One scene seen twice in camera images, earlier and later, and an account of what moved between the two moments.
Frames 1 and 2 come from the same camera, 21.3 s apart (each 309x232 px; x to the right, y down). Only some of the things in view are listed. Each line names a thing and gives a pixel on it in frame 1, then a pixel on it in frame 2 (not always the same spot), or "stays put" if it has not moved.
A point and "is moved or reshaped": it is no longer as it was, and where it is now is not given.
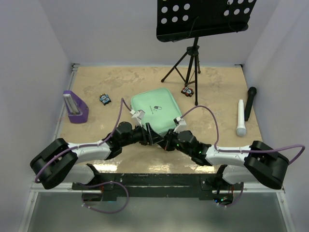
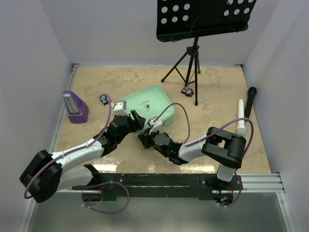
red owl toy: x=188 y=91 stays put
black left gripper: x=149 y=136 → x=139 y=122
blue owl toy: x=105 y=99 stays put
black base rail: x=157 y=186 stays put
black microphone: x=252 y=91 stays put
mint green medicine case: x=160 y=108 is moved or reshaped
